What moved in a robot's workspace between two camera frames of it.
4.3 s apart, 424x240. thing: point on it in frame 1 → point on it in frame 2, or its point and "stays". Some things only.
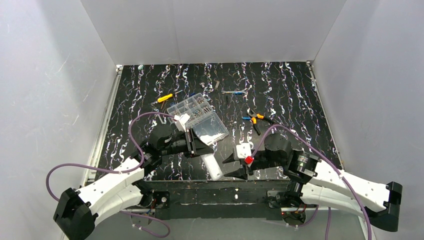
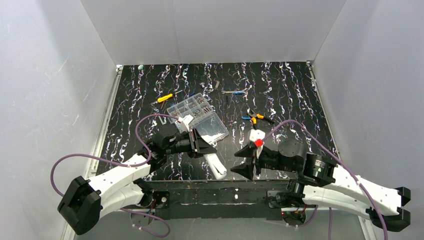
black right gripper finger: x=230 y=158 → x=246 y=151
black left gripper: x=191 y=143 stays
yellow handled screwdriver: x=164 y=98 stays
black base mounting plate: x=213 y=199 stays
